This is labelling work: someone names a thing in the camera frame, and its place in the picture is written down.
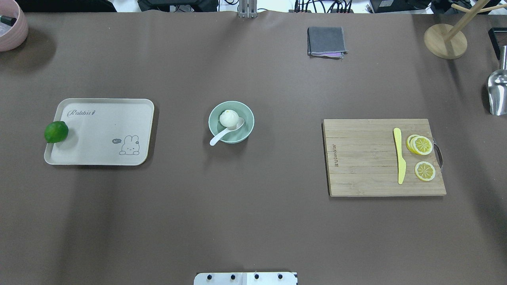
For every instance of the white steamed bun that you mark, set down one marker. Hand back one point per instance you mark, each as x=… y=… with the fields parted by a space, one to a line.
x=229 y=118

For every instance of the white ceramic spoon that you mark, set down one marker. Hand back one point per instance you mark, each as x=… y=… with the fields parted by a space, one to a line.
x=227 y=130

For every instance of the mint green bowl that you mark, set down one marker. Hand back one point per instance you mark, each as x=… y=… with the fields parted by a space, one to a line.
x=243 y=111

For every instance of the pink bowl with ice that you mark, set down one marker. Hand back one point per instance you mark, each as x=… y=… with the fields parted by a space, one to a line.
x=12 y=37

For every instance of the wooden cutting board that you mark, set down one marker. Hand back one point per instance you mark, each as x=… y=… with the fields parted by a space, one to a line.
x=361 y=158

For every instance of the grey folded cloth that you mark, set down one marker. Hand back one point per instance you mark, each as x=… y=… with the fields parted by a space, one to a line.
x=326 y=42

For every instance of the yellow plastic knife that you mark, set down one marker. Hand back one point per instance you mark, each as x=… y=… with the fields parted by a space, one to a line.
x=402 y=166

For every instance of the cream rabbit tray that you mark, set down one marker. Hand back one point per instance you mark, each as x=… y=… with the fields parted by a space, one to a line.
x=103 y=132

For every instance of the lemon slice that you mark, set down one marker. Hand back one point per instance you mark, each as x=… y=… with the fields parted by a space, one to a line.
x=425 y=171
x=420 y=145

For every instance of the green lime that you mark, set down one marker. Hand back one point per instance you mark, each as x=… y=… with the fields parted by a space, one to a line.
x=55 y=132

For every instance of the wooden mug tree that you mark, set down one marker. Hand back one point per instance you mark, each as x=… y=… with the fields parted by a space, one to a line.
x=449 y=42

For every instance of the metal scoop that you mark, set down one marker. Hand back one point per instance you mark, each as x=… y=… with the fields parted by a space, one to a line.
x=497 y=86

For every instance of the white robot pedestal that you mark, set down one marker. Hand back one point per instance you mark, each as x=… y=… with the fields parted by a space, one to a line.
x=247 y=278

